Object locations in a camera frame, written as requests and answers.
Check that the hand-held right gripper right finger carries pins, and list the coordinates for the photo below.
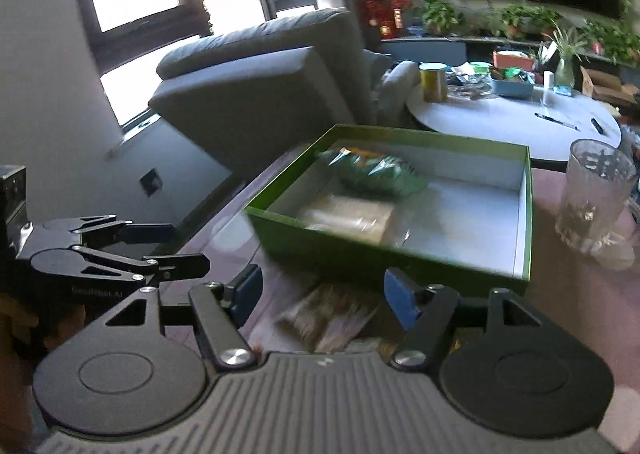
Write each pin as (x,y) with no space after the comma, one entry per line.
(400,296)

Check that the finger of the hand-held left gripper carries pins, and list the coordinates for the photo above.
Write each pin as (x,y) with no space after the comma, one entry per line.
(170,268)
(150,232)

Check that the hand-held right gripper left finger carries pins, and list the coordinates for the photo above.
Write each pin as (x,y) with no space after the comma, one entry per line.
(247,286)

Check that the green cardboard box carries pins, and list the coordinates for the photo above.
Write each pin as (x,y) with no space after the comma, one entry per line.
(390,261)

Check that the beige orange snack packet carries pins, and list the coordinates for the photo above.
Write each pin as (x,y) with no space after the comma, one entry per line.
(330,316)

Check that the pale clear snack packet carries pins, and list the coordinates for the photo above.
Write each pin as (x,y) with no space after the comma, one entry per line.
(345,219)

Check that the green snack bag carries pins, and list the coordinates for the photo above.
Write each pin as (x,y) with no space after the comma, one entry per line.
(380,174)

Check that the grey sofa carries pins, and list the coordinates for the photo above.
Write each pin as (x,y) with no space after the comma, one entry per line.
(250,89)

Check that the round white table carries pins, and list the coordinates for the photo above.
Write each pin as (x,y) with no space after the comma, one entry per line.
(505,127)

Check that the yellow can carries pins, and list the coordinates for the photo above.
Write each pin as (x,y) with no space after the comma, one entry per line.
(433,84)

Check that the clear glass mug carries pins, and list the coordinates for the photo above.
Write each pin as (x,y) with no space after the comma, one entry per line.
(592,194)

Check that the heap of loose wrappers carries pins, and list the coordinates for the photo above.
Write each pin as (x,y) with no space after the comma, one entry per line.
(467,87)

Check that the grey cushion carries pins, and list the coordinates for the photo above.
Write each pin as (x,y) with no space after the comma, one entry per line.
(377,69)

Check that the black pen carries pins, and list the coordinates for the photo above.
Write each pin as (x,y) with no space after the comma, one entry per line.
(556,121)

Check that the blue basket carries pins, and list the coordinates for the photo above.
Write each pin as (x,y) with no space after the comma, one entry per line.
(510,87)

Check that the green lidded container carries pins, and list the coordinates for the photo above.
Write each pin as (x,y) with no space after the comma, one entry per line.
(481,68)

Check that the long low television cabinet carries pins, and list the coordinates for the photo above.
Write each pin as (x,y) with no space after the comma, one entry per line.
(430,49)

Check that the black marker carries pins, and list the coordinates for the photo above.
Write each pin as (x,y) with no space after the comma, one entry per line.
(598,126)

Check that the small white bottle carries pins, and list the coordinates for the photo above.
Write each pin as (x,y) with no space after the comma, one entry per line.
(548,81)

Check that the small blue pack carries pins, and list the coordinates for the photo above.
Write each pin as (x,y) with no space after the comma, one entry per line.
(564,91)

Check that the orange box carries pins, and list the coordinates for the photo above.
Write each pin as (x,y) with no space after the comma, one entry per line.
(515,59)

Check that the glass vase with spider plant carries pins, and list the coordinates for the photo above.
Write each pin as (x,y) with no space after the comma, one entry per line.
(565,69)

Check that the potted green plant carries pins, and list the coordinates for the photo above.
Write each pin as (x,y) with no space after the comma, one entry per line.
(440,14)
(615,39)
(525,19)

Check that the red flower decoration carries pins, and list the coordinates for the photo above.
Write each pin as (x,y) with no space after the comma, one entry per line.
(385,4)

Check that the open cardboard box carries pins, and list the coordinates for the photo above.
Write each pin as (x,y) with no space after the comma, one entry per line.
(607,84)

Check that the black wall outlet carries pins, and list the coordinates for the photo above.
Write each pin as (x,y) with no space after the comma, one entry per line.
(150,182)

